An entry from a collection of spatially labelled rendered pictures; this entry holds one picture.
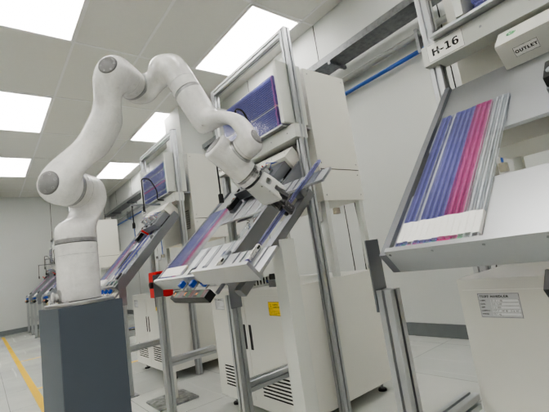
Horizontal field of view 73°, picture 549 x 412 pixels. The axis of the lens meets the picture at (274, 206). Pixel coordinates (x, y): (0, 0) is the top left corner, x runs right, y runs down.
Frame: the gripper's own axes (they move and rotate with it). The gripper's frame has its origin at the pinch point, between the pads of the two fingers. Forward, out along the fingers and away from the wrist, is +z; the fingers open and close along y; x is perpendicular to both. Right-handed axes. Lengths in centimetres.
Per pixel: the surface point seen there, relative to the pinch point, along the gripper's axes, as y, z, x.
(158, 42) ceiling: 227, -82, -203
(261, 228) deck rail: 36.5, 13.2, -8.1
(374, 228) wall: 108, 148, -117
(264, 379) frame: 33, 41, 44
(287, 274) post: 5.5, 13.8, 16.2
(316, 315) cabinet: 37, 58, 9
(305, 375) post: 5, 35, 41
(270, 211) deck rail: 36.5, 13.8, -17.9
